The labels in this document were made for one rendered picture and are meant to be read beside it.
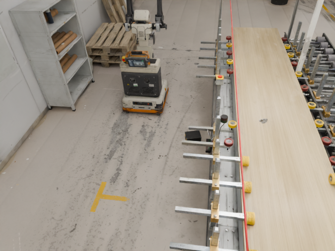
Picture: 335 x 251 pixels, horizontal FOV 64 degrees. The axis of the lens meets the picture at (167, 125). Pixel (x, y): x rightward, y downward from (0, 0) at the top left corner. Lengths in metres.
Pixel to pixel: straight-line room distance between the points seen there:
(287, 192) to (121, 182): 1.89
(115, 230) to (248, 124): 1.69
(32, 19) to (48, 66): 0.65
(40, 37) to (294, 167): 3.36
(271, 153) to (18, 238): 2.59
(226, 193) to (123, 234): 1.15
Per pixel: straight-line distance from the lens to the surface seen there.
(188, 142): 2.44
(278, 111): 2.87
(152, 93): 3.96
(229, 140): 2.42
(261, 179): 2.20
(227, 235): 2.22
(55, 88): 4.41
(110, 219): 3.05
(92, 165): 3.57
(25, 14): 4.00
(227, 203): 2.36
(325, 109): 3.12
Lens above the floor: 2.58
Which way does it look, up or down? 41 degrees down
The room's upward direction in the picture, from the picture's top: 3 degrees counter-clockwise
